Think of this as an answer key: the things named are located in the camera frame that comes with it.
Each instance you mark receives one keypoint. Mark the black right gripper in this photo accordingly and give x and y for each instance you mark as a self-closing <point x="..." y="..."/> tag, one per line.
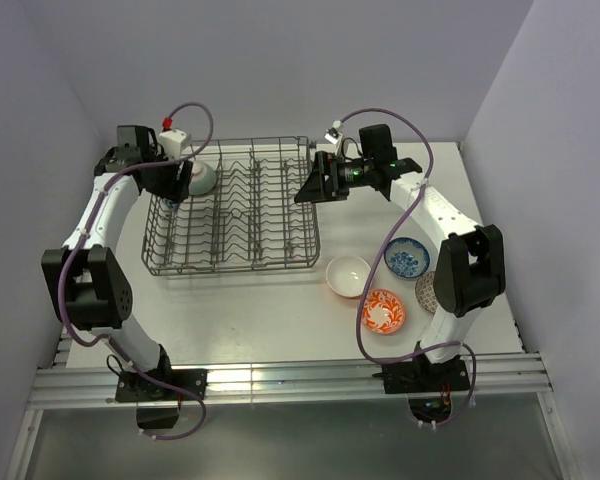
<point x="317" y="188"/>

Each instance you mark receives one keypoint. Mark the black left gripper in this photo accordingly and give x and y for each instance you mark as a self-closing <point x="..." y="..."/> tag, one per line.
<point x="169" y="189"/>

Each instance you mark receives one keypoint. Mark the pale green bowl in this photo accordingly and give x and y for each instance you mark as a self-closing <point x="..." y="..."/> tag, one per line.
<point x="203" y="179"/>

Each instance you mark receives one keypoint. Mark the orange floral pattern bowl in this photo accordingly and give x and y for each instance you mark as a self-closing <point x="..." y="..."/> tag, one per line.
<point x="383" y="312"/>

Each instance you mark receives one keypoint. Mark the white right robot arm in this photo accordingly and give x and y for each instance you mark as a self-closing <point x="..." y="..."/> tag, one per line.
<point x="470" y="269"/>

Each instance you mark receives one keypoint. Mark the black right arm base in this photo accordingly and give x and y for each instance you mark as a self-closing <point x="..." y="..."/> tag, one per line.
<point x="421" y="376"/>

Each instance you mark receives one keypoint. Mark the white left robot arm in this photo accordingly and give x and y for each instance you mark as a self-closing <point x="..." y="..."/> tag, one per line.
<point x="90" y="293"/>

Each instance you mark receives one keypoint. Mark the plain white bowl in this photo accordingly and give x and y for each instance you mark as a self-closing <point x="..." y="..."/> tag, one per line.
<point x="346" y="275"/>

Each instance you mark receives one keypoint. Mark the blue floral bowl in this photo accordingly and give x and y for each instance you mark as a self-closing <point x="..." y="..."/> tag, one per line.
<point x="406" y="258"/>

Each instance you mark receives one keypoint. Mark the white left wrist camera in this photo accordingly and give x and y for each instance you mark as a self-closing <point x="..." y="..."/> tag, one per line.
<point x="172" y="141"/>

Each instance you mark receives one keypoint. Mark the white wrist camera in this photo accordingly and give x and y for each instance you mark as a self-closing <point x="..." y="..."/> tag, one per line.
<point x="334" y="134"/>
<point x="172" y="141"/>

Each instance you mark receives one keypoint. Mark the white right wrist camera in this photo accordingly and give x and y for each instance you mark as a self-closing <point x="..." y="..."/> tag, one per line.
<point x="334" y="134"/>

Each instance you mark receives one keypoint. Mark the grey wire dish rack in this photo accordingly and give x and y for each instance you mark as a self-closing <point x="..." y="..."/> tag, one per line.
<point x="249" y="220"/>

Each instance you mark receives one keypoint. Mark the aluminium mounting rail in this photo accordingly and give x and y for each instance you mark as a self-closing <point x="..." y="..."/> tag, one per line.
<point x="287" y="382"/>

